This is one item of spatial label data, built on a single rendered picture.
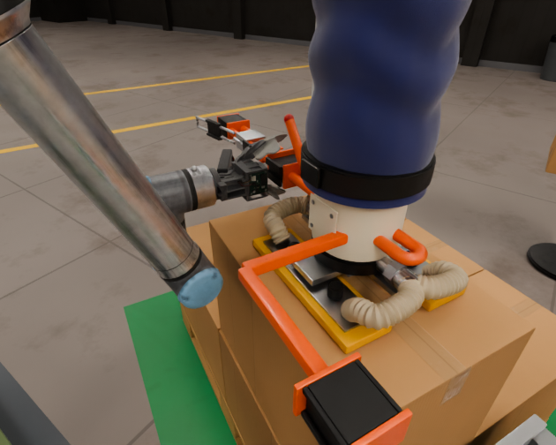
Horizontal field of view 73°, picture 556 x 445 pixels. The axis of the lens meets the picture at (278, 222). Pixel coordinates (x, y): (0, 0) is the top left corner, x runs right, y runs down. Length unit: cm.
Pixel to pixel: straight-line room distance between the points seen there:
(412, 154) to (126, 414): 151
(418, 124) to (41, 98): 48
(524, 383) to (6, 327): 218
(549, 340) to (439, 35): 109
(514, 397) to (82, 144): 115
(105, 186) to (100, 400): 137
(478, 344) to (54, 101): 72
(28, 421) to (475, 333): 84
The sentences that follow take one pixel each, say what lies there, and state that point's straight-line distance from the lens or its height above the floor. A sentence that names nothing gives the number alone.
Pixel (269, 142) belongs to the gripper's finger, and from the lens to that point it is 87.
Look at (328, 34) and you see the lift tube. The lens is 56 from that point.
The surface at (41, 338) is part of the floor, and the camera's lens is 219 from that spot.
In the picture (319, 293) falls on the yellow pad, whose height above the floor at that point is 97.
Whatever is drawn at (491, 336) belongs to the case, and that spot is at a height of 94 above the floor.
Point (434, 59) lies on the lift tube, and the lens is 57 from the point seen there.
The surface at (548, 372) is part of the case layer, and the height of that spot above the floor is 54.
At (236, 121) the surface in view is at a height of 110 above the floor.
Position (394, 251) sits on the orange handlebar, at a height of 109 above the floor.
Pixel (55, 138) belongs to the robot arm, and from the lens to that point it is 54.
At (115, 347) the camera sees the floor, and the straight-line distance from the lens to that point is 200.
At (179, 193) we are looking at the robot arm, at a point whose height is 110.
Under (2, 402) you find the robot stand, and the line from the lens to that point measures 98.
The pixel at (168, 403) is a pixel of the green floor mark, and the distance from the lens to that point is 175.
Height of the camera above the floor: 146
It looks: 33 degrees down
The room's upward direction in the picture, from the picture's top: 1 degrees clockwise
